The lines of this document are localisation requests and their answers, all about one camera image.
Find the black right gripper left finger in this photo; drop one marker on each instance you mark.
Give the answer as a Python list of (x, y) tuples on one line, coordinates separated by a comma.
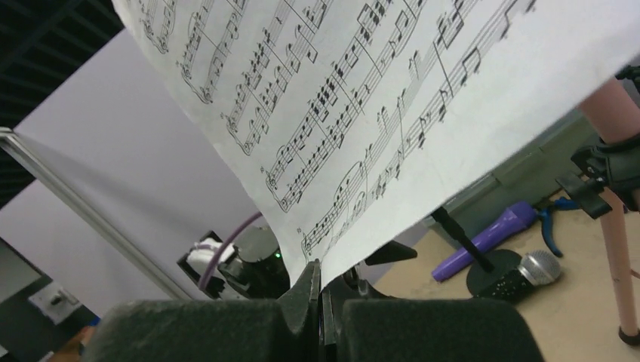
[(284, 329)]

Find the black round-base mic stand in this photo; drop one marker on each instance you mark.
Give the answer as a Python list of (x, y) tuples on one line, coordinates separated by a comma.
[(486, 268)]

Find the purple toy microphone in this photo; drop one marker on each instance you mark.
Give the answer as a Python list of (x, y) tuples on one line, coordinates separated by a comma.
[(514, 219)]

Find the black silver condenser microphone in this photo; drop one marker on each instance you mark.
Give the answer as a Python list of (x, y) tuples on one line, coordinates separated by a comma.
[(537, 268)]

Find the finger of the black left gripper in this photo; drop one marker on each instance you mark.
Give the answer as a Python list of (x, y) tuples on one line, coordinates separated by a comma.
[(391, 252)]

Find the white sheet music page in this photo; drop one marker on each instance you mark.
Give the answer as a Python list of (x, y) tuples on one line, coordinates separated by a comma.
[(349, 121)]

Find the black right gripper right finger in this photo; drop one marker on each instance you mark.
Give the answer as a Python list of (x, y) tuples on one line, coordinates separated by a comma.
[(362, 324)]

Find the clear green plastic storage box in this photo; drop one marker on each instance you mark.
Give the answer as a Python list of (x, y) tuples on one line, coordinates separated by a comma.
[(529, 175)]

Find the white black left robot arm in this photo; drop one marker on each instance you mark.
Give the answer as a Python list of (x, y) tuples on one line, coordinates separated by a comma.
[(251, 267)]

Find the pink music stand tripod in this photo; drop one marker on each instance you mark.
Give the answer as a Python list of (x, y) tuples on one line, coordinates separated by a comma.
[(611, 184)]

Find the blue-handled pliers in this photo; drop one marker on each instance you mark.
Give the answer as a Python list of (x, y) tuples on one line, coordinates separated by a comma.
[(545, 210)]

